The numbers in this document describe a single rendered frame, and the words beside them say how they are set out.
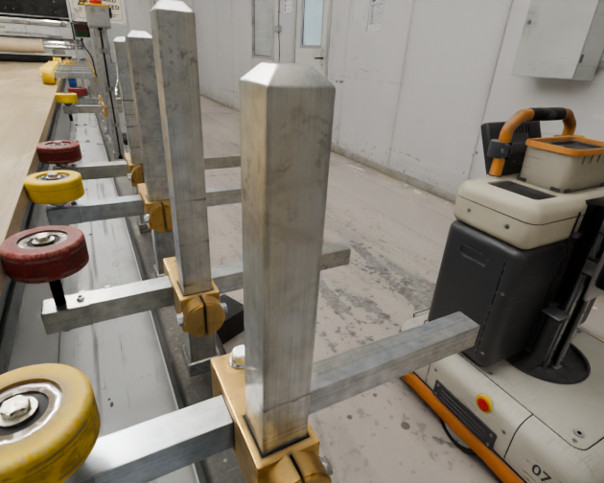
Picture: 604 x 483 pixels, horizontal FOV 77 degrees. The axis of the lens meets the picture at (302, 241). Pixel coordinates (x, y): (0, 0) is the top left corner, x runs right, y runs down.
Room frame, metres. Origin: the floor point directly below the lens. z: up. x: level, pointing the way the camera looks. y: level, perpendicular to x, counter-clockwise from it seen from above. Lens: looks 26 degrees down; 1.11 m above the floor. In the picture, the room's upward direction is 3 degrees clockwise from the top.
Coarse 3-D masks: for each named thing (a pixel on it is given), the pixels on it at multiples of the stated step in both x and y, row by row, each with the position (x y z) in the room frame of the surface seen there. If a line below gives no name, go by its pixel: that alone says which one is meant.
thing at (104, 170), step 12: (204, 156) 0.96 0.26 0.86; (216, 156) 0.97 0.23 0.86; (228, 156) 0.98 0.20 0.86; (240, 156) 0.99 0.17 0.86; (60, 168) 0.80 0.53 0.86; (72, 168) 0.80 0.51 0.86; (84, 168) 0.82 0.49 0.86; (96, 168) 0.83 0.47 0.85; (108, 168) 0.84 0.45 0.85; (120, 168) 0.85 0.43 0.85; (204, 168) 0.95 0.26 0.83; (216, 168) 0.96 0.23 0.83
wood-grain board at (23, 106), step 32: (0, 64) 3.39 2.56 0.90; (32, 64) 3.64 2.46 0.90; (0, 96) 1.53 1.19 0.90; (32, 96) 1.58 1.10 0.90; (0, 128) 0.95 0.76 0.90; (32, 128) 0.98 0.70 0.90; (0, 160) 0.68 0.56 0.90; (32, 160) 0.70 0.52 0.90; (0, 192) 0.52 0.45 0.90; (0, 224) 0.42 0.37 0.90; (0, 256) 0.35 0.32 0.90; (0, 288) 0.32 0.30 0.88
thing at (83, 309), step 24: (240, 264) 0.49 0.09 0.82; (336, 264) 0.55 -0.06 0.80; (120, 288) 0.41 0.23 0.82; (144, 288) 0.41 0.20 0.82; (168, 288) 0.42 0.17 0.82; (240, 288) 0.47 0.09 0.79; (48, 312) 0.35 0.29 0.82; (72, 312) 0.36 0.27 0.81; (96, 312) 0.38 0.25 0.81; (120, 312) 0.39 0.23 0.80
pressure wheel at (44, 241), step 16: (16, 240) 0.37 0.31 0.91; (32, 240) 0.38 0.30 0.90; (48, 240) 0.37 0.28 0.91; (64, 240) 0.37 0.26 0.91; (80, 240) 0.38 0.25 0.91; (16, 256) 0.34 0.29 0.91; (32, 256) 0.34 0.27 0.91; (48, 256) 0.34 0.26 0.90; (64, 256) 0.35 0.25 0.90; (80, 256) 0.37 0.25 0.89; (16, 272) 0.33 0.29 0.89; (32, 272) 0.33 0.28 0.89; (48, 272) 0.34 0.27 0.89; (64, 272) 0.35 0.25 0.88; (64, 304) 0.37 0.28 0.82
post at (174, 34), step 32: (160, 0) 0.41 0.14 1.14; (160, 32) 0.39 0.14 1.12; (192, 32) 0.41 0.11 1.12; (160, 64) 0.39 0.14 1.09; (192, 64) 0.40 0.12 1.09; (160, 96) 0.41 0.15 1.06; (192, 96) 0.40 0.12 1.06; (192, 128) 0.40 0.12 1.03; (192, 160) 0.40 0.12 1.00; (192, 192) 0.40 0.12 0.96; (192, 224) 0.40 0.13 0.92; (192, 256) 0.40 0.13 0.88; (192, 288) 0.39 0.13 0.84; (192, 352) 0.39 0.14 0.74
